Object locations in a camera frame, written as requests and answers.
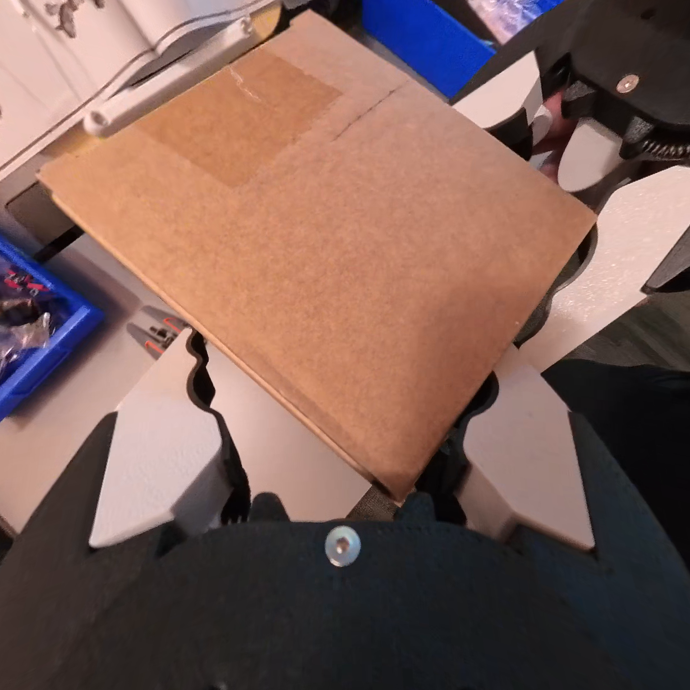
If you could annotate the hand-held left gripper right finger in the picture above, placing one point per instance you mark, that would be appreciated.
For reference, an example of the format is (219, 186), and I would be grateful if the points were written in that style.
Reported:
(528, 458)

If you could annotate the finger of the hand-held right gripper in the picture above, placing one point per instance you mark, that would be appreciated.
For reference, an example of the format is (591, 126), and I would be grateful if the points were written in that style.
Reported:
(620, 242)
(501, 91)

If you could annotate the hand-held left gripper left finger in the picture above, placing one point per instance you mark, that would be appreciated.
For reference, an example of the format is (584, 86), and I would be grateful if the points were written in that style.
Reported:
(161, 453)

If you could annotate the brown cardboard box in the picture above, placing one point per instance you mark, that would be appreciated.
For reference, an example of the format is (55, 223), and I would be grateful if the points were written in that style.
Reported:
(323, 259)

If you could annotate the person's right hand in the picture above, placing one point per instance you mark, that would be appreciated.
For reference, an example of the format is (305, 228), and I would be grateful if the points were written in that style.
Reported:
(550, 153)

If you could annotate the clear plastic bags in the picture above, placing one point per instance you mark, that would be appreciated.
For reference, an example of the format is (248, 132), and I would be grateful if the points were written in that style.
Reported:
(506, 16)

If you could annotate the blue plastic bin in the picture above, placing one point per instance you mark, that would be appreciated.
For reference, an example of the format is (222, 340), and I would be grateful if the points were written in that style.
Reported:
(64, 345)
(420, 43)

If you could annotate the grey tool with red marks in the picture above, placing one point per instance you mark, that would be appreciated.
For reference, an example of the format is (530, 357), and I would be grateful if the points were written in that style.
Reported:
(159, 331)

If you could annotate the bagged dark small parts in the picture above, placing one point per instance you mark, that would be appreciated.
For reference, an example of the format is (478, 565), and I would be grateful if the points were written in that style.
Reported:
(21, 318)

